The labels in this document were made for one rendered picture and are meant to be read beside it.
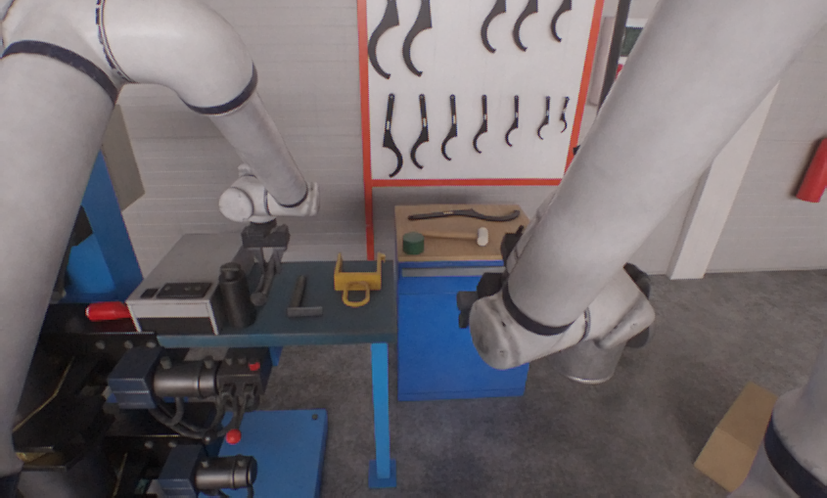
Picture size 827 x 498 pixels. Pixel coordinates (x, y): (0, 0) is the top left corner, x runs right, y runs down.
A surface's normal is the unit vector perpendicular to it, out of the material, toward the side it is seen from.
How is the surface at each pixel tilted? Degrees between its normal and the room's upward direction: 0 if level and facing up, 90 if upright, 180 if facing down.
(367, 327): 0
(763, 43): 109
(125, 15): 64
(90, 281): 90
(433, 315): 90
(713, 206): 90
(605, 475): 0
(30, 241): 81
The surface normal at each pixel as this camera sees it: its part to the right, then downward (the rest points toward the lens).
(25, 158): 0.70, -0.28
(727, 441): -0.80, 0.27
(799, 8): -0.12, 0.73
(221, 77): 0.70, 0.63
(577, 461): 0.02, -0.88
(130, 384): 0.07, 0.48
